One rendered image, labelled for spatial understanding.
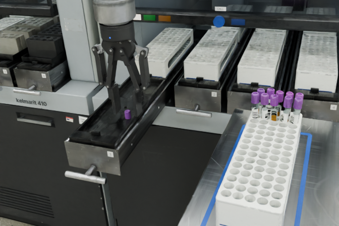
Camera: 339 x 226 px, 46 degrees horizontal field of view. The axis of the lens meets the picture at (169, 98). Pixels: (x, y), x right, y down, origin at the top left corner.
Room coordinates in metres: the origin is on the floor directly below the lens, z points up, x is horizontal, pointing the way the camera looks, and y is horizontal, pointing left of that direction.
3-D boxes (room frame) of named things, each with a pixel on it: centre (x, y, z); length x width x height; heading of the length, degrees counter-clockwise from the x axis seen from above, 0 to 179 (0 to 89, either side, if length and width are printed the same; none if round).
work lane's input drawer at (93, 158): (1.03, 0.07, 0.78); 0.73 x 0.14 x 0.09; 159
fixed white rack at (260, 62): (1.10, -0.29, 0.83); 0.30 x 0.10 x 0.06; 159
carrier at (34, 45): (1.26, 0.41, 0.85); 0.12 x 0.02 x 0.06; 69
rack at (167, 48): (1.20, 0.00, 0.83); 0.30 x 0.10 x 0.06; 159
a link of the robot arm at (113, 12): (0.85, 0.11, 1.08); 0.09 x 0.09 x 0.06
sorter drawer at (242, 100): (1.23, -0.34, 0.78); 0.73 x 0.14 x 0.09; 159
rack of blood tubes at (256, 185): (0.57, -0.16, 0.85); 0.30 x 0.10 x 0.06; 157
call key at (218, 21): (1.02, -0.14, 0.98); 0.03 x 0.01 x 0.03; 69
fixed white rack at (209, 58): (1.16, -0.14, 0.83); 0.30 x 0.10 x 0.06; 159
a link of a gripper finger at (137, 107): (0.84, 0.08, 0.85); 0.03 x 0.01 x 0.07; 159
